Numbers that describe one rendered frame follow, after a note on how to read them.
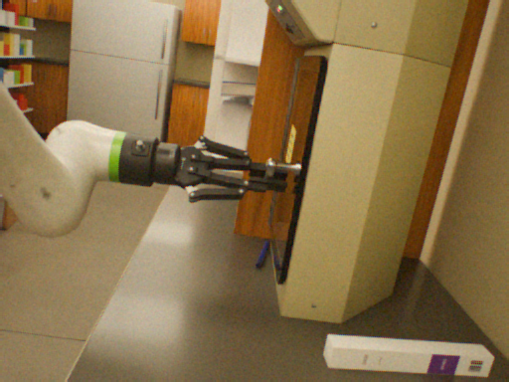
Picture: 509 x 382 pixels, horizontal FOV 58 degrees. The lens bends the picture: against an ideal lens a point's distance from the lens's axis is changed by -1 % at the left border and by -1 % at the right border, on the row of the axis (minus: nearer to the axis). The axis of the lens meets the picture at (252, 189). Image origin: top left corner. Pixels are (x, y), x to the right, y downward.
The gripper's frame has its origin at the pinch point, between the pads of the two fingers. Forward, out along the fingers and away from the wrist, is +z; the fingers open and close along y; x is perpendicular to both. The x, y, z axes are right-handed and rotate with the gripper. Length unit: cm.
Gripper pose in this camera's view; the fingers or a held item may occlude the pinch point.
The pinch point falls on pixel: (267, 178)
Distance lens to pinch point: 85.6
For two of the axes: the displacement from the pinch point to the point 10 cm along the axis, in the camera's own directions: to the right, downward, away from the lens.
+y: 1.0, -8.9, 4.4
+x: -1.2, 4.3, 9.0
